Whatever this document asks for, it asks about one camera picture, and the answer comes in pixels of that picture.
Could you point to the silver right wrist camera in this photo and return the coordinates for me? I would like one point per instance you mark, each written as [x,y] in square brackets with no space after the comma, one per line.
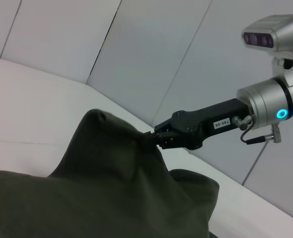
[273,34]

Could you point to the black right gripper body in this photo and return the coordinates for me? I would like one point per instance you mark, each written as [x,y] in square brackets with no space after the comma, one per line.
[211,124]

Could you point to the dark green t-shirt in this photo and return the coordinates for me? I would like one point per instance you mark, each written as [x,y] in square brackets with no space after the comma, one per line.
[99,186]

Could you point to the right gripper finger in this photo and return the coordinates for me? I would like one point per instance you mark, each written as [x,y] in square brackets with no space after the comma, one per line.
[165,126]
[172,141]

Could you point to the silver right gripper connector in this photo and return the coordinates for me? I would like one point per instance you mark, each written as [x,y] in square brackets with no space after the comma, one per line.
[242,120]

